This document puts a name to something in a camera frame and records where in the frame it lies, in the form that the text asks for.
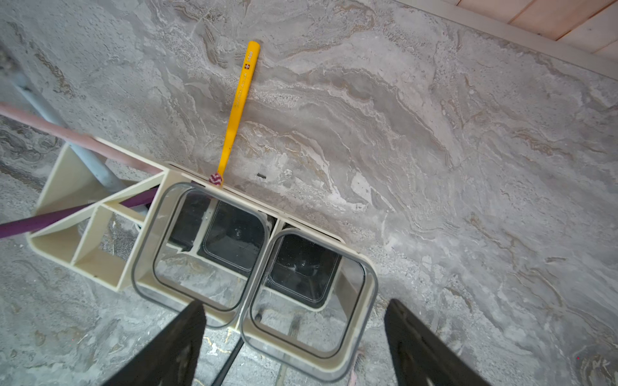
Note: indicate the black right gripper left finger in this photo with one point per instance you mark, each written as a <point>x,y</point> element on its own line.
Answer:
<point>171,357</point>

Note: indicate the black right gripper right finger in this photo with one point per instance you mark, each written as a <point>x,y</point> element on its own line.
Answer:
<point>419,356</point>

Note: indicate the yellow toothbrush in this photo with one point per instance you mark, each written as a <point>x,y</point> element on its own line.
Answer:
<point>239,102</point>

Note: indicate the light pink toothbrush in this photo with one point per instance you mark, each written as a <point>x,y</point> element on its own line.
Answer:
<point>85,141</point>

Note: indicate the pale blue toothbrush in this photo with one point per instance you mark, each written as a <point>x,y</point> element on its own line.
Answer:
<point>11,70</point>

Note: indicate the black toothbrush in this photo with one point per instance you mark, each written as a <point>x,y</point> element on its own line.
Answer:
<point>220,378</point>

